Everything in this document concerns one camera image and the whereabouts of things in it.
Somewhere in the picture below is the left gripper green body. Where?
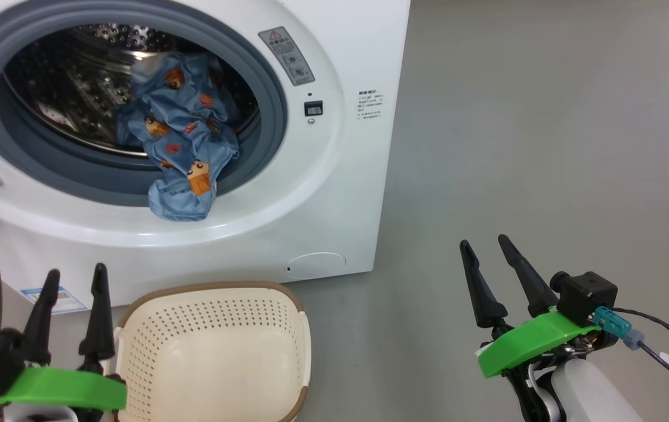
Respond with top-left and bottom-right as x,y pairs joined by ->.
0,366 -> 128,411

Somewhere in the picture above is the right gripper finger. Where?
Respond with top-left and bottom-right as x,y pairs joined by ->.
459,239 -> 510,329
497,234 -> 559,318

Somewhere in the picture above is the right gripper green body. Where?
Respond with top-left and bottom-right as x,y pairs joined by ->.
475,311 -> 606,379

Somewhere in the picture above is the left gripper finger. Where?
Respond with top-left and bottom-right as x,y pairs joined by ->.
21,268 -> 61,366
79,263 -> 117,373

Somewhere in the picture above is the blue cartoon print garment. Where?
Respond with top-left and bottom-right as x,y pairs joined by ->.
114,52 -> 240,223

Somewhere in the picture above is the cream perforated laundry basket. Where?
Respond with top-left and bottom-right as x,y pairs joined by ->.
110,281 -> 313,422

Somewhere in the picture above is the white front-load washing machine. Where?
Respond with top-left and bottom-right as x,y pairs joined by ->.
0,0 -> 412,312

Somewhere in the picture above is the teal cable connector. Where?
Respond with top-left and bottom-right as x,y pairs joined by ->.
592,305 -> 646,351

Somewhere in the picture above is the thin black cable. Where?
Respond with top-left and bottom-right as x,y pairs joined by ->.
613,308 -> 669,422

